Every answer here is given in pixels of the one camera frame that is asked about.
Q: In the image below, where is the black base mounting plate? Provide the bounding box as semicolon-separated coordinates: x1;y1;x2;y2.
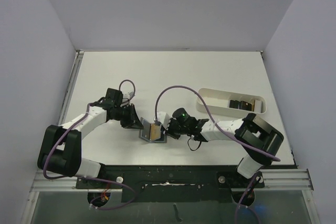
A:
76;165;251;203

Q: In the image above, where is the white plastic tray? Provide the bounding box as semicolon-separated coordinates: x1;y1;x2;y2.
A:
198;88;267;118

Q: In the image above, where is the stack of dark cards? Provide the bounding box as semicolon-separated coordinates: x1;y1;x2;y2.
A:
228;100;254;111

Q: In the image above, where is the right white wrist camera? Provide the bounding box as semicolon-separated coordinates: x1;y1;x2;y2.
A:
154;111;171;130

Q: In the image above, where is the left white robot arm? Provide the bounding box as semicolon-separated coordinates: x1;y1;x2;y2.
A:
37;88;144;188

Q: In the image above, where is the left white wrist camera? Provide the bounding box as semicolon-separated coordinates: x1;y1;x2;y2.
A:
123;92;135;100

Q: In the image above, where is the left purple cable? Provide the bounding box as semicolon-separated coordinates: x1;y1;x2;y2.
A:
43;79;137;211

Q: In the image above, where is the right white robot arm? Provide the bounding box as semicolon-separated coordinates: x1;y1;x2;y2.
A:
155;108;284;187

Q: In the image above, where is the front aluminium rail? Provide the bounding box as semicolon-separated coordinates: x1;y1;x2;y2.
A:
30;172;77;192

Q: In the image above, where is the aluminium rail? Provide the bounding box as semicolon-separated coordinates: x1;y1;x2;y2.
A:
261;169;314;190
30;172;77;192
56;50;85;125

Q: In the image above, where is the left aluminium rail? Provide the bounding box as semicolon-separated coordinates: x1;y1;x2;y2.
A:
56;50;85;125

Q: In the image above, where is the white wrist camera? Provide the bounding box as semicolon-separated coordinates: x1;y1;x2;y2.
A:
123;92;135;100
154;111;171;130

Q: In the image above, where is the grey blue card holder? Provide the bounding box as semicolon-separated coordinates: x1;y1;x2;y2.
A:
139;117;167;143

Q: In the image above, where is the right aluminium rail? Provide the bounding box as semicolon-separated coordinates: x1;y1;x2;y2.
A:
261;169;314;190

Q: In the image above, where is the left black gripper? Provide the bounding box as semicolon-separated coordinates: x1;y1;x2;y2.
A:
111;103;143;129

